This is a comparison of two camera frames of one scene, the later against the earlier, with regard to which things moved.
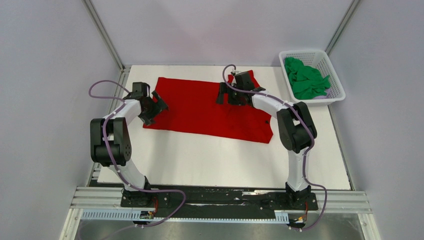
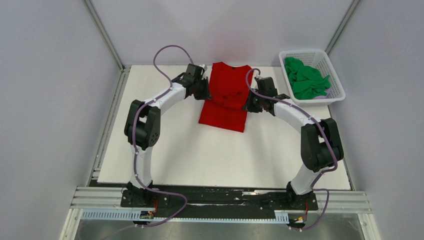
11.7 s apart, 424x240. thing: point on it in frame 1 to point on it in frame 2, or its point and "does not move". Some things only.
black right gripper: (224, 89) to (249, 107)
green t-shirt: (305, 81) does not move
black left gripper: (158, 106) to (206, 94)
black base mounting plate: (218, 200) does not move
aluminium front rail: (110, 198) does not move
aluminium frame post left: (94, 18) does not move
